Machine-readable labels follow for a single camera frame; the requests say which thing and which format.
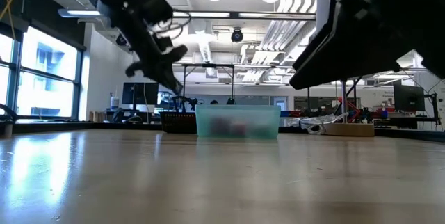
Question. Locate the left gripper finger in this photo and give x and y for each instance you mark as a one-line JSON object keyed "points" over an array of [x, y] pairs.
{"points": [[163, 78], [174, 79]]}

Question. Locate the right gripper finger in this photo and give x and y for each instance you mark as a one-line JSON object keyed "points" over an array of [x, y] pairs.
{"points": [[436, 62], [333, 60]]}

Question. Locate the black background robot arm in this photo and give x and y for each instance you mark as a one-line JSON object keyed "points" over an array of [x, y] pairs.
{"points": [[184, 103]]}

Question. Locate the black computer monitor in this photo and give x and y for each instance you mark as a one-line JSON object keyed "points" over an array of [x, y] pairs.
{"points": [[140, 93], [409, 97]]}

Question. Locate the black ceiling speaker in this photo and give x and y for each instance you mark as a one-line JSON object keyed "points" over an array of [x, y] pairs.
{"points": [[121, 39], [237, 35]]}

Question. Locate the small black bin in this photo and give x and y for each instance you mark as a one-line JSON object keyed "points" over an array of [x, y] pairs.
{"points": [[177, 122]]}

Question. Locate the person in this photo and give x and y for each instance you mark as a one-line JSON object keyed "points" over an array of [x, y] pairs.
{"points": [[230, 101], [214, 102]]}

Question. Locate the white bottle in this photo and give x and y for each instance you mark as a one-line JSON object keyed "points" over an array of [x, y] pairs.
{"points": [[114, 103]]}

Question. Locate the teal translucent bin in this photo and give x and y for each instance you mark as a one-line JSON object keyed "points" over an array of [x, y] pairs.
{"points": [[238, 112]]}

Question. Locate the long ceiling light strip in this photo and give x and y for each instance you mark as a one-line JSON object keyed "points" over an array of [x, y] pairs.
{"points": [[83, 13]]}

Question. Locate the cardboard boxes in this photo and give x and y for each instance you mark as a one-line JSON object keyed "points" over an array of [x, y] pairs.
{"points": [[97, 116]]}

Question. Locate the large glass window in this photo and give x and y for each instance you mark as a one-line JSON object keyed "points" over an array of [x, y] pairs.
{"points": [[48, 60]]}

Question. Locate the black metal rig frame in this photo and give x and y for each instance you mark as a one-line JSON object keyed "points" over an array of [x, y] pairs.
{"points": [[208, 65]]}

